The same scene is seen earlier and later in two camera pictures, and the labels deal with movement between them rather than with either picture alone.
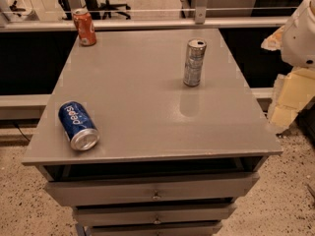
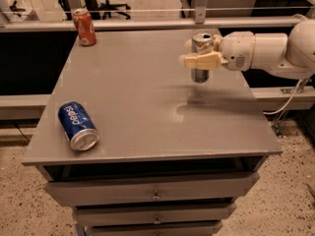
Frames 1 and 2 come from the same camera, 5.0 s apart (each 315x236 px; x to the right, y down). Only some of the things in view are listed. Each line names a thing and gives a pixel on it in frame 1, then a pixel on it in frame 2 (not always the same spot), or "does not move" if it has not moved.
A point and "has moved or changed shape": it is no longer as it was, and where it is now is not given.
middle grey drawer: x=153 y=214 does not move
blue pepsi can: x=78 y=127 does not move
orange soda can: x=85 y=27 does not move
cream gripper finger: x=292 y=92 to x=204 y=60
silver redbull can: x=193 y=61 has moved or changed shape
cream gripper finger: x=275 y=41 to x=218 y=42
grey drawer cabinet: x=172 y=159 does not move
